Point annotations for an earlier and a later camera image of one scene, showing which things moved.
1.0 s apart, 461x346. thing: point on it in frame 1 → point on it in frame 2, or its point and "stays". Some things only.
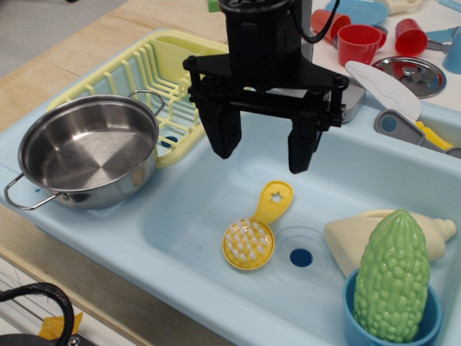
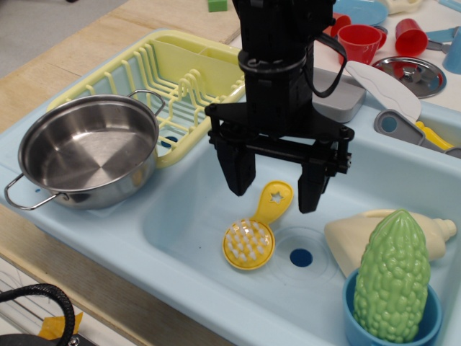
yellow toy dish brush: [249, 244] stays
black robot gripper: [264, 68] → [286, 57]
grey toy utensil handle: [396, 123] stays
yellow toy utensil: [433, 138] stays
